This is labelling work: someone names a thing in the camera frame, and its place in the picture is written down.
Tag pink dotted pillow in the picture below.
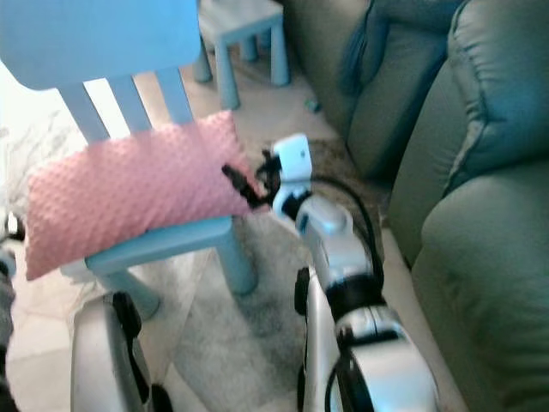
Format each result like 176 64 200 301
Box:
24 110 263 282

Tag green leather sofa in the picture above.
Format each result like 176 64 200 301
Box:
279 0 549 412

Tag silver robot right leg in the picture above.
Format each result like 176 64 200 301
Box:
294 266 346 412

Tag silver robot leg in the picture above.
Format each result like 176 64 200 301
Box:
294 266 346 412
70 290 172 412

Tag silver robot left leg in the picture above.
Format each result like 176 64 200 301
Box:
70 290 172 412

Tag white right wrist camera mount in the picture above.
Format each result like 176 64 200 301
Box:
273 133 312 186

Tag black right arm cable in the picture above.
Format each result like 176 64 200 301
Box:
311 176 386 293

